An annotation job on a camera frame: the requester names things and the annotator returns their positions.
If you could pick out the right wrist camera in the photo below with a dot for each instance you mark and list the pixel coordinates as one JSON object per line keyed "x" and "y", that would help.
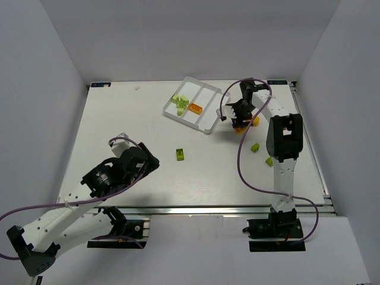
{"x": 226, "y": 112}

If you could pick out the right blue table label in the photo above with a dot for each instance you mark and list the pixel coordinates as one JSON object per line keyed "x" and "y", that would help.
{"x": 277, "y": 82}

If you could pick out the yellow oval lego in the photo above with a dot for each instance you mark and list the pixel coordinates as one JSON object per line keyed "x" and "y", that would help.
{"x": 255, "y": 121}

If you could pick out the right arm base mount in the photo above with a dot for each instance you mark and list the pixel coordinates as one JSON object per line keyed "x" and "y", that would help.
{"x": 263, "y": 238}

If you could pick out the blue table label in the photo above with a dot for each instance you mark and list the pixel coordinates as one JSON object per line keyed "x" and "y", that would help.
{"x": 277, "y": 82}
{"x": 100, "y": 85}

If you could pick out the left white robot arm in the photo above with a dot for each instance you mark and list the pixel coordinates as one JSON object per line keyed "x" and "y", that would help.
{"x": 39, "y": 243}

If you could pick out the white divided tray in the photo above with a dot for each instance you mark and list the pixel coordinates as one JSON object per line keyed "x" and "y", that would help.
{"x": 202, "y": 94}

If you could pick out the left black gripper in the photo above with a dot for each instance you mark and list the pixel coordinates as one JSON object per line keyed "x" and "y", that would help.
{"x": 147, "y": 157}

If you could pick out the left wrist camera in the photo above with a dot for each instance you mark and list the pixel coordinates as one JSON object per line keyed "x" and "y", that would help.
{"x": 118, "y": 146}

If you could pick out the pale green lego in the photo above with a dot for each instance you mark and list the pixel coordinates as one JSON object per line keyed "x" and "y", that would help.
{"x": 180, "y": 111}

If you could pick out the left blue table label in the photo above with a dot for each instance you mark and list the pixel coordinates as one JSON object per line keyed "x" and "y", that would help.
{"x": 100, "y": 85}

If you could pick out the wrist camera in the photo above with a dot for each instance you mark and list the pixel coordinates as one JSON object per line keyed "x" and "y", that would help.
{"x": 226, "y": 112}
{"x": 118, "y": 146}

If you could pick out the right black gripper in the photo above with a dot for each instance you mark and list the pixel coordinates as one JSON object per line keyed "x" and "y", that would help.
{"x": 243, "y": 120}

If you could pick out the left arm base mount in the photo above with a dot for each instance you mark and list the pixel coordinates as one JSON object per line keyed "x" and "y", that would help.
{"x": 134, "y": 236}

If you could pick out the orange lego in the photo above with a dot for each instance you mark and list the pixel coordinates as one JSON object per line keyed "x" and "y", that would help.
{"x": 195, "y": 108}
{"x": 240, "y": 130}

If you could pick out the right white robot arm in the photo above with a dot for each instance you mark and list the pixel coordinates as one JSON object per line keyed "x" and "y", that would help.
{"x": 284, "y": 143}

